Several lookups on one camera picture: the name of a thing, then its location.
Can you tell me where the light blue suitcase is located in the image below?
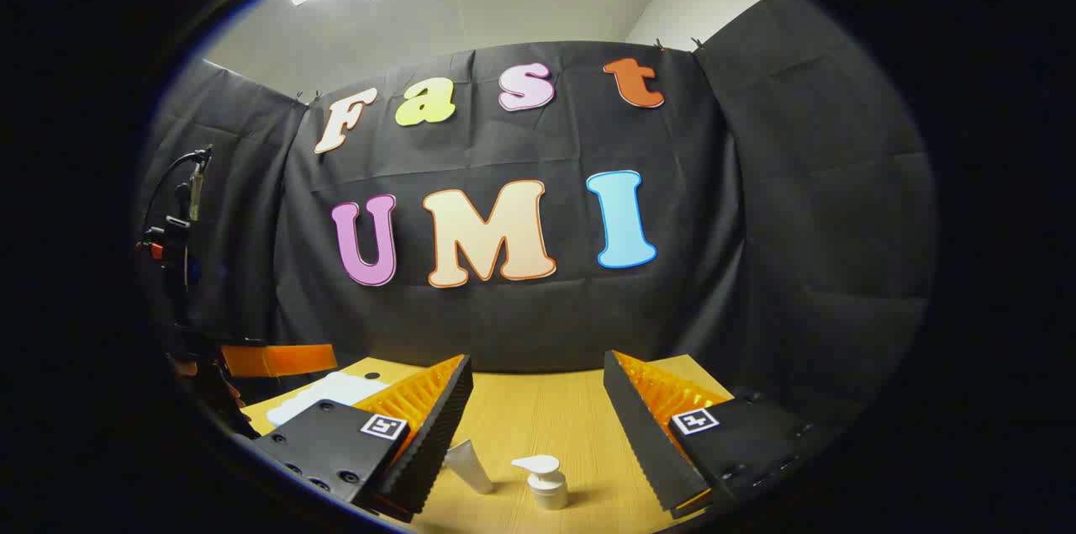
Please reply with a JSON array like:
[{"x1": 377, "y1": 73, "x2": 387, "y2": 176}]
[{"x1": 267, "y1": 372, "x2": 393, "y2": 428}]

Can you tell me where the white pump bottle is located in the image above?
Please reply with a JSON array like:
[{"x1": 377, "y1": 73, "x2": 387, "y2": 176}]
[{"x1": 511, "y1": 455, "x2": 569, "y2": 511}]

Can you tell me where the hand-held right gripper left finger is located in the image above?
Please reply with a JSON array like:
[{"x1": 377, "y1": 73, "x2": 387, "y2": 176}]
[{"x1": 251, "y1": 353, "x2": 474, "y2": 524}]

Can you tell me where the black backdrop cloth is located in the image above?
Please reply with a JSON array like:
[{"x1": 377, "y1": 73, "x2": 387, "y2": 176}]
[{"x1": 139, "y1": 0, "x2": 938, "y2": 434}]

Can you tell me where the white squeeze tube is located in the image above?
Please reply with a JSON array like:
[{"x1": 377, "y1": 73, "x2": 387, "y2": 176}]
[{"x1": 443, "y1": 437, "x2": 497, "y2": 494}]

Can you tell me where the black cable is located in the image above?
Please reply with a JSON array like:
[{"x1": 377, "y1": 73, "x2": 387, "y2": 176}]
[{"x1": 141, "y1": 145, "x2": 213, "y2": 236}]

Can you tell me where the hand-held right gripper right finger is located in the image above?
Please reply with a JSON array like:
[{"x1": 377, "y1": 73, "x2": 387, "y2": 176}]
[{"x1": 603, "y1": 349, "x2": 812, "y2": 518}]

